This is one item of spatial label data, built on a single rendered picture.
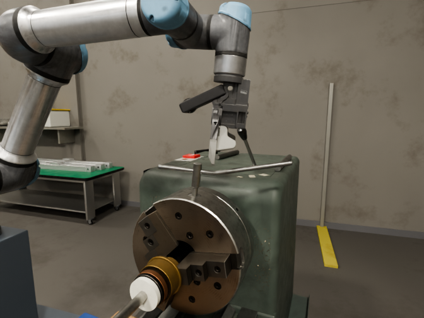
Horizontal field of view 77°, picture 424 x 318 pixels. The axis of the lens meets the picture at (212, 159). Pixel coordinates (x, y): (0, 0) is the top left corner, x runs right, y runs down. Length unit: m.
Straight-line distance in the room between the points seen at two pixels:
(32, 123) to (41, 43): 0.29
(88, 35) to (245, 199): 0.55
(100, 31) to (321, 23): 3.31
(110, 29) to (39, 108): 0.39
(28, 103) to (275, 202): 0.73
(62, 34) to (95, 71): 4.05
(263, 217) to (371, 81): 3.08
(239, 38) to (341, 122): 3.06
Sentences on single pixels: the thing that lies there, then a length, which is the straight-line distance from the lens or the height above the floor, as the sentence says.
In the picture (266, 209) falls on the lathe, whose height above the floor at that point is 1.18.
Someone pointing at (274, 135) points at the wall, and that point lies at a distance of 3.60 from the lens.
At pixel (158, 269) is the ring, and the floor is 1.12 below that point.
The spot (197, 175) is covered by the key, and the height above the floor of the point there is 1.29.
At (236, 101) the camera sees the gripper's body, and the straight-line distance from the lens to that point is 0.64.
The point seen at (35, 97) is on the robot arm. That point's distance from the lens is 0.90.
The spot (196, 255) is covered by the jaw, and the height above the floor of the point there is 1.11.
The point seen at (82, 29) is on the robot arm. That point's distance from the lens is 0.64.
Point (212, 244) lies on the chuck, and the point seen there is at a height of 1.13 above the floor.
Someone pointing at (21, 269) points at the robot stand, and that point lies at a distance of 1.02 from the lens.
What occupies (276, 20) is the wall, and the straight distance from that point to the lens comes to 3.78.
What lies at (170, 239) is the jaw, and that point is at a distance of 0.70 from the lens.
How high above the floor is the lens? 1.44
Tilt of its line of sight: 9 degrees down
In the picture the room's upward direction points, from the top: straight up
